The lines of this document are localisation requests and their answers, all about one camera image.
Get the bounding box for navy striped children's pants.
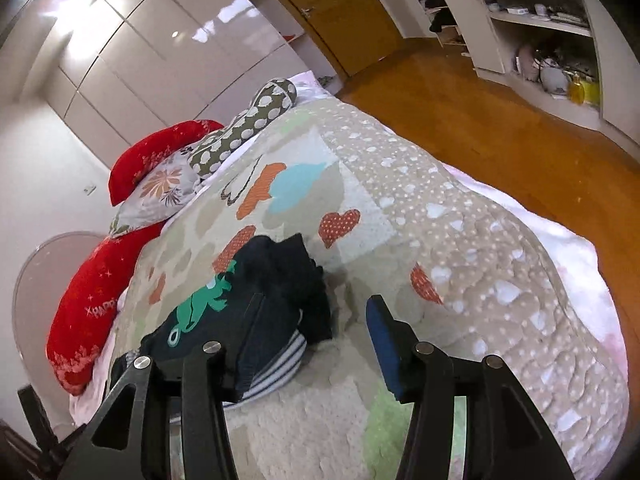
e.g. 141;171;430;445
111;234;332;406

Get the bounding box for long red pillow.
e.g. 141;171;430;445
45;221;166;397

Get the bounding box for patchwork heart quilt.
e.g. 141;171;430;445
115;99;629;479

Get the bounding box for round grey headboard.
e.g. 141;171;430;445
12;231;104;426

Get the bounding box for floral grey pillow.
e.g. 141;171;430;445
108;145;201;237

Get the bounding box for red pillow behind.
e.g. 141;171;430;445
107;119;222;206

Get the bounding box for yellow bottle on shelf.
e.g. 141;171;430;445
567;74;586;105

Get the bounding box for olive polka dot bolster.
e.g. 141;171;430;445
189;78;297;179

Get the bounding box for white glossy wardrobe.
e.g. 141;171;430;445
43;0;343;166

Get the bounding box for white open shelf unit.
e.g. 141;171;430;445
445;0;639;156

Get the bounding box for wooden door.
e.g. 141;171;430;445
279;0;404;77

